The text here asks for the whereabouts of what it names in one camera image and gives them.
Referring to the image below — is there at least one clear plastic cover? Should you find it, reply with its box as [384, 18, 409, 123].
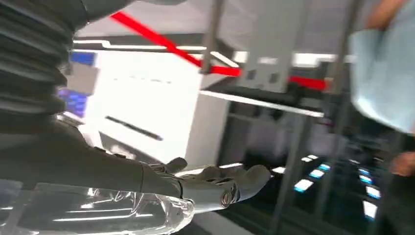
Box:
[0, 181, 196, 235]

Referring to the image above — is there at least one small grey box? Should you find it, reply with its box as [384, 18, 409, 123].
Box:
[66, 62, 100, 95]

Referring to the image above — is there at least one grey metal pole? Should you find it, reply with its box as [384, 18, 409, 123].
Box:
[200, 0, 226, 74]

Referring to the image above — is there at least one white panel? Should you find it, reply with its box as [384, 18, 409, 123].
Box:
[82, 49, 204, 164]

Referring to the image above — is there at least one blue screen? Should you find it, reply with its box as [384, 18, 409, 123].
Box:
[69, 51, 97, 67]
[57, 89, 89, 118]

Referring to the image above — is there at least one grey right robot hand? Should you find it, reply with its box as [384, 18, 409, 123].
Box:
[0, 0, 272, 214]

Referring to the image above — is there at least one grey metal bracket plate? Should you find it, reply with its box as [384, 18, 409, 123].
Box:
[238, 0, 306, 94]

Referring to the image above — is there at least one person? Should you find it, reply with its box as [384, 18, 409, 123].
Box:
[348, 0, 415, 235]

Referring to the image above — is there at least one ribbed grey right arm sleeve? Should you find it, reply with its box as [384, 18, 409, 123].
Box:
[0, 0, 89, 123]

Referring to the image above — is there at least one white-edged table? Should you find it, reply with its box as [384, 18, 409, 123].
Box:
[198, 76, 325, 235]

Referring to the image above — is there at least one red strip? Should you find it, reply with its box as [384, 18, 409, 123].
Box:
[109, 11, 329, 92]

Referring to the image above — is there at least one dark metal frame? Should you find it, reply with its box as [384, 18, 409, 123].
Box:
[311, 0, 409, 235]

